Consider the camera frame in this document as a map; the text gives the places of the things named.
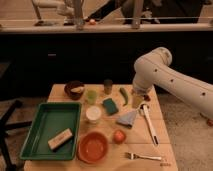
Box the blue folded cloth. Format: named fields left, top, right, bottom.
left=116, top=110, right=138, bottom=128

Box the green translucent cup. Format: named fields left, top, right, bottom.
left=86, top=90, right=97, bottom=105

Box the silver fork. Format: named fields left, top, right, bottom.
left=124, top=152, right=162, bottom=161

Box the green plastic tray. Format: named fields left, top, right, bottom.
left=20, top=102, right=81, bottom=160

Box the red tomato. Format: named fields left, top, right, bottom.
left=113, top=130, right=126, bottom=144

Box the yellow banana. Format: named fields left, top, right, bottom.
left=70, top=86, right=85, bottom=93

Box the red bowl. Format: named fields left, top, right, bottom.
left=78, top=132, right=109, bottom=164

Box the white handled utensil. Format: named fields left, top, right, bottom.
left=140, top=104, right=159, bottom=146

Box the black office chair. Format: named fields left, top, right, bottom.
left=0, top=60, right=33, bottom=171

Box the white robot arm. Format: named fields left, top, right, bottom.
left=133, top=47, right=213, bottom=120

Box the dried red chili bunch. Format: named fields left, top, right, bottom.
left=144, top=95, right=151, bottom=101

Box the wooden block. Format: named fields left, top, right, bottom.
left=48, top=129, right=73, bottom=150

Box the white cup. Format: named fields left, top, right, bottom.
left=86, top=106, right=102, bottom=123

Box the dark olive can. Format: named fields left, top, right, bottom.
left=103, top=79, right=113, bottom=95

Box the dark maroon bowl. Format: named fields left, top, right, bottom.
left=64, top=80, right=85, bottom=100

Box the teal sponge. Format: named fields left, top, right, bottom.
left=103, top=98, right=118, bottom=115

